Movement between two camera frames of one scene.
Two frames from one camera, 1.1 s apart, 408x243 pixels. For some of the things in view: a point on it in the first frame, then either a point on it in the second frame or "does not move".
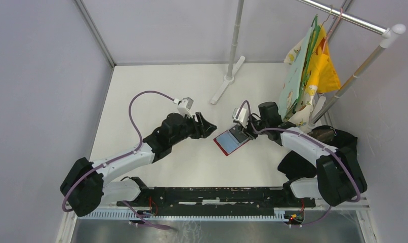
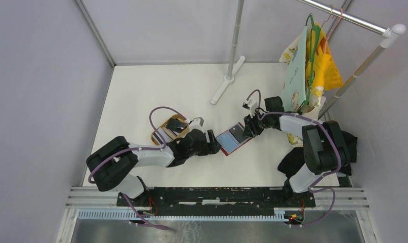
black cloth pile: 295,165 does not move
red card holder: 231,139 does not move
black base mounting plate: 215,201 does not move
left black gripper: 202,128 -> 212,147
